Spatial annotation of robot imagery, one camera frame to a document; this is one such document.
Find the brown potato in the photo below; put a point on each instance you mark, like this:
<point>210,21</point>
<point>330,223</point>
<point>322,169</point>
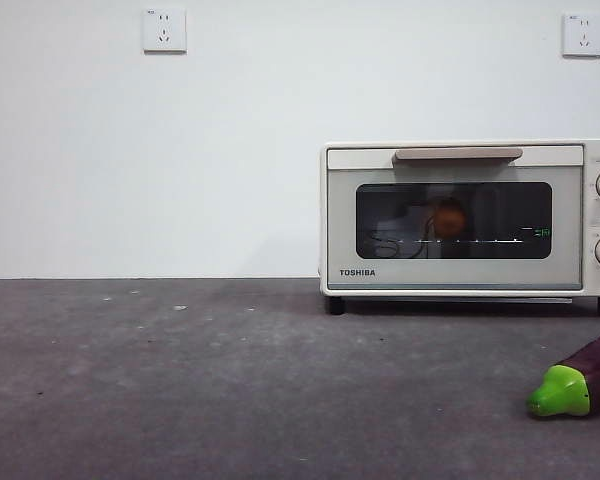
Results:
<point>449,220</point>

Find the white toaster oven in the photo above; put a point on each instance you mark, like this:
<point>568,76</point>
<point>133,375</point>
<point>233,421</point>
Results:
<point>592,220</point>

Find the white wall socket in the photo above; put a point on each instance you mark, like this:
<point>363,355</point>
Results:
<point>583,35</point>
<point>164,30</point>

